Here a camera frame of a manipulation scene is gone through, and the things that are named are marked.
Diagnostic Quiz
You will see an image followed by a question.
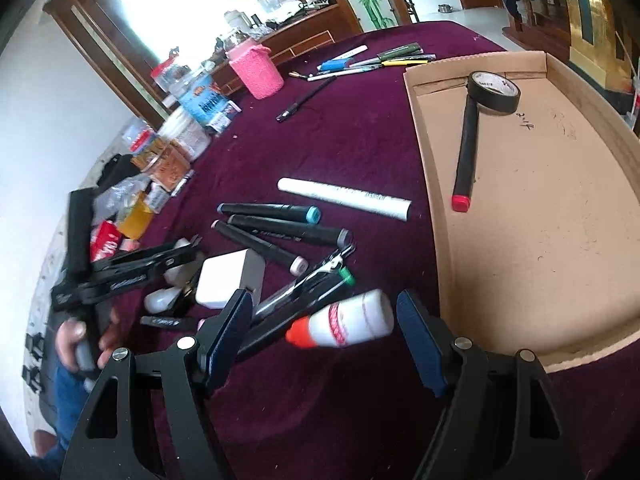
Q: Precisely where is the thin black pen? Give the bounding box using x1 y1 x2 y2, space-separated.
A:
274 77 336 122

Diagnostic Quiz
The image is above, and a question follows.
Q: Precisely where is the person's left forearm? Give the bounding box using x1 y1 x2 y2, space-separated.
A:
35 365 98 461

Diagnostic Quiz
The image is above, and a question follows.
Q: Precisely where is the wooden sideboard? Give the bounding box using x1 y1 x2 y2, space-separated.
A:
210 4 363 96

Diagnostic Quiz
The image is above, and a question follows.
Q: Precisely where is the black marker pink cap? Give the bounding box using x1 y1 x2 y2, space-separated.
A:
210 219 307 276

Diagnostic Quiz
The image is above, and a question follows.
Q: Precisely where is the black marker green cap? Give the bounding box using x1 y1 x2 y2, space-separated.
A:
234 267 357 362

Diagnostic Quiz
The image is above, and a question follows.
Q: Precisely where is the black gel pen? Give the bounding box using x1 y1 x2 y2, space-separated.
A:
252 244 357 320

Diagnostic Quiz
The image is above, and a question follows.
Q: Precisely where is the pink knitted cup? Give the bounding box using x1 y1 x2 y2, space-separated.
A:
225 43 285 100

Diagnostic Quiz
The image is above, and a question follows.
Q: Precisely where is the black tape roll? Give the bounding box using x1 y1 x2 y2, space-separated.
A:
467 71 521 115

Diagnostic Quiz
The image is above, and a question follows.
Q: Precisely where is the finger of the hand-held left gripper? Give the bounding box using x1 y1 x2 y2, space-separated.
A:
106 240 202 274
111 254 199 294

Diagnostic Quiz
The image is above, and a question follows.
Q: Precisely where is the person's left hand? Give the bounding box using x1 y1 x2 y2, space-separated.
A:
55 307 123 379

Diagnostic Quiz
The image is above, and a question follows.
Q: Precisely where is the clear plastic bag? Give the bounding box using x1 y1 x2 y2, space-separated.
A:
92 179 146 221

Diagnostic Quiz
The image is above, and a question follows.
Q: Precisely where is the clear jar orange label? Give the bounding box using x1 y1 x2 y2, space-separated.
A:
130 137 194 196

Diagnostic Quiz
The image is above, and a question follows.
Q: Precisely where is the small red lid jar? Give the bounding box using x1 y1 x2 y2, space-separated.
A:
122 117 156 154

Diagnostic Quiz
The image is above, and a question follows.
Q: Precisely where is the black marker grey cap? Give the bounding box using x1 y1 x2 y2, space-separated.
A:
227 214 351 247

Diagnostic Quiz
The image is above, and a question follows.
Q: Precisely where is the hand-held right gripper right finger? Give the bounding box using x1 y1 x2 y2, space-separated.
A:
396 288 584 480

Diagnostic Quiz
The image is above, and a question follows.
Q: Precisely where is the black marker teal cap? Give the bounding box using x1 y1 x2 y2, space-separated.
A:
216 202 321 225

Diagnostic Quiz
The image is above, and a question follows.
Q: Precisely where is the red packet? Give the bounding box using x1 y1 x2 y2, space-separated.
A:
89 220 124 264

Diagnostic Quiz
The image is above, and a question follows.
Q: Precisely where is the wooden staircase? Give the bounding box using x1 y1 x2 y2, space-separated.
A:
502 0 571 61

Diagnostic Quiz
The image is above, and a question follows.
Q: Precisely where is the white lidded tub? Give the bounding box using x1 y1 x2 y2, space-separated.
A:
158 109 211 161

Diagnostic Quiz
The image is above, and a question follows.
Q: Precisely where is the white glue bottle orange cap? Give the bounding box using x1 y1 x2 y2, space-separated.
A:
285 289 395 350

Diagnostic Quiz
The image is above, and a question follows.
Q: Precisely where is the yellow packet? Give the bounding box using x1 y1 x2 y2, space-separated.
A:
117 199 154 239

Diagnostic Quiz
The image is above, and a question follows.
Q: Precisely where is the white dropper bottle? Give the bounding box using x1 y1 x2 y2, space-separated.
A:
144 285 184 313

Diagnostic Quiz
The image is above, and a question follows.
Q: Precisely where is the thin white pen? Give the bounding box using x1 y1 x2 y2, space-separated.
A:
306 67 354 83

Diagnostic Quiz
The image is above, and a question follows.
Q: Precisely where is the wooden framed glass partition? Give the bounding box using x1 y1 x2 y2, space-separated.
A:
42 0 401 131

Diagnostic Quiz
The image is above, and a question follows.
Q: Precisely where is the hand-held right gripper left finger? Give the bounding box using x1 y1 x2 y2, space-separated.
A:
60 289 254 480

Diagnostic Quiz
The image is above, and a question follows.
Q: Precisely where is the small printed card box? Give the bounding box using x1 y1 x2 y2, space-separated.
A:
207 102 241 134

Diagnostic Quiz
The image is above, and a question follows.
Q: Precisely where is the black marker red cap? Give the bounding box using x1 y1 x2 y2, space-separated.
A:
451 87 479 213

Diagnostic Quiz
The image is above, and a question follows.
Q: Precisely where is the green pen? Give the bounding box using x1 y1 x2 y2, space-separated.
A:
375 42 420 59

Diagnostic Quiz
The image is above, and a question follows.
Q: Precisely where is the white marker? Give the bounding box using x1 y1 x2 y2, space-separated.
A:
277 177 413 222

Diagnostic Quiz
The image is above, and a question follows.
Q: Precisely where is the cardboard box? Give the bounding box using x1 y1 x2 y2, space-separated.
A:
402 50 640 374

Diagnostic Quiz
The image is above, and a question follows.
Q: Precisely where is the blue label container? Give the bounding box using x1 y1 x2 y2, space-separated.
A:
177 72 231 126

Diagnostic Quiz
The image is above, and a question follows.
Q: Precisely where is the black bag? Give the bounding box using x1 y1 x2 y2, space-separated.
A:
94 153 146 186

